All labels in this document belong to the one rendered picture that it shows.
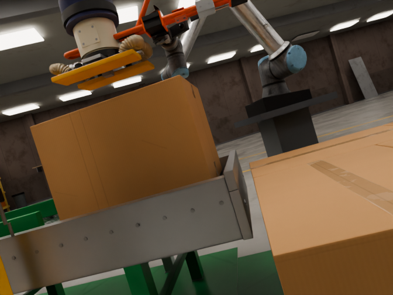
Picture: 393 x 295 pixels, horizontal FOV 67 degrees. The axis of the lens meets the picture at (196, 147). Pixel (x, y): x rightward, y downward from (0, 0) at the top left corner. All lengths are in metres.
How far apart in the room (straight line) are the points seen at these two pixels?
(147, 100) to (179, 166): 0.25
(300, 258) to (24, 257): 0.94
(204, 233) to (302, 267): 0.50
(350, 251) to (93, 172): 0.89
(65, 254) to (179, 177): 0.44
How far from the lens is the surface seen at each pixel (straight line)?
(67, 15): 1.34
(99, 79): 1.39
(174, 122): 1.01
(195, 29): 1.80
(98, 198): 1.15
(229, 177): 0.87
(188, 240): 0.93
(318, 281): 0.47
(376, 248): 0.47
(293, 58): 1.84
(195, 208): 0.90
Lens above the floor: 0.73
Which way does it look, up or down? 2 degrees down
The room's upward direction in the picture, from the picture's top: 17 degrees counter-clockwise
